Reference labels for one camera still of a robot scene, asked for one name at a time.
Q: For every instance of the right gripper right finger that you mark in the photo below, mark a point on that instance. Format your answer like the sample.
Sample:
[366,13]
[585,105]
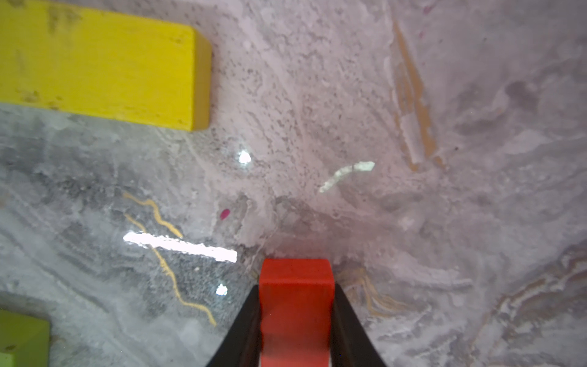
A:
[349,343]

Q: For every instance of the yellow-green long block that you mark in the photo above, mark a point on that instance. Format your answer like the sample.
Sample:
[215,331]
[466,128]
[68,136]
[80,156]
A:
[105,64]

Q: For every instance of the lime green block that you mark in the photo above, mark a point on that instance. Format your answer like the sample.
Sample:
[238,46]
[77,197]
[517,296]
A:
[25,341]

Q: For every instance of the red block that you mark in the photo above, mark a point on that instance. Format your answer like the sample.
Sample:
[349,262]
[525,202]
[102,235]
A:
[296,296]

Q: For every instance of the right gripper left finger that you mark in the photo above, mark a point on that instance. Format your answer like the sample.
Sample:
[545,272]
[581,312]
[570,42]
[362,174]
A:
[242,345]

